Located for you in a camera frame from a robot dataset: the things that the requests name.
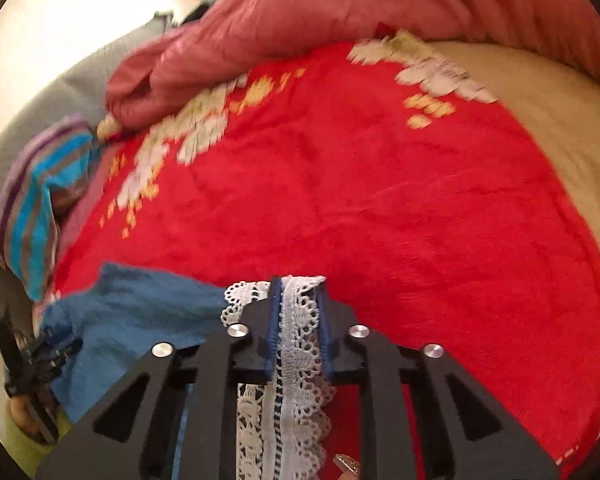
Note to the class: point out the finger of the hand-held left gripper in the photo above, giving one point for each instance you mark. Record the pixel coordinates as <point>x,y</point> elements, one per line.
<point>55,357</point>

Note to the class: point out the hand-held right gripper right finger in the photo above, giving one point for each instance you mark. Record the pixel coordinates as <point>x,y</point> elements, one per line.
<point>325,320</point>

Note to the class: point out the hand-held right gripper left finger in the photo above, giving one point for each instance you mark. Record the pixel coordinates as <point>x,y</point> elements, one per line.
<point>275,310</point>

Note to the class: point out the blue denim pants lace trim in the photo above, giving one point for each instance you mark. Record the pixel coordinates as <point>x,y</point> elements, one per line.
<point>145,310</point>

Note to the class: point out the person's left hand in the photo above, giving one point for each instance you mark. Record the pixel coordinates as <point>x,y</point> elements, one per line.
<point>25,412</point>

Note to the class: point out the person's right hand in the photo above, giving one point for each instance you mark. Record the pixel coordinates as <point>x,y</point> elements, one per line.
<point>347,464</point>

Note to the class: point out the green clothing of person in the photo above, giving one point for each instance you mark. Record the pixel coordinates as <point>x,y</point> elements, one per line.
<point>25,455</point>

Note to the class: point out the red floral blanket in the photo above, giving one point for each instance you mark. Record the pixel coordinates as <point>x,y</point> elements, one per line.
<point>380,210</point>

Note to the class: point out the pink quilted pillow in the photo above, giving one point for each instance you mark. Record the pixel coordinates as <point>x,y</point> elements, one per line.
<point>80,220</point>

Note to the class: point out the striped towel pillow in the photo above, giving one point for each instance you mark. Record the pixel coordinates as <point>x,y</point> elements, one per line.
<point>30,210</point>

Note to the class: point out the large grey quilted pillow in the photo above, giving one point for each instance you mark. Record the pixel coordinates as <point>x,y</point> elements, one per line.
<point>25,110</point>

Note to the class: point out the small grey quilted pillow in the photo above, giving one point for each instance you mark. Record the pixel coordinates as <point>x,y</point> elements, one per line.
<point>130,45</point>

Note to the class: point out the dark clothing pile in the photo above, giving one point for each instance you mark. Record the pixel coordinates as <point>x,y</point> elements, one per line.
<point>197,12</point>

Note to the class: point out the pink comforter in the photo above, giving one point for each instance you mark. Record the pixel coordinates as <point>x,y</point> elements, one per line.
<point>330,5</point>

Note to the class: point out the beige bed sheet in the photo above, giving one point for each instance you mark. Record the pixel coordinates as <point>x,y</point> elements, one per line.
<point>570,125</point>

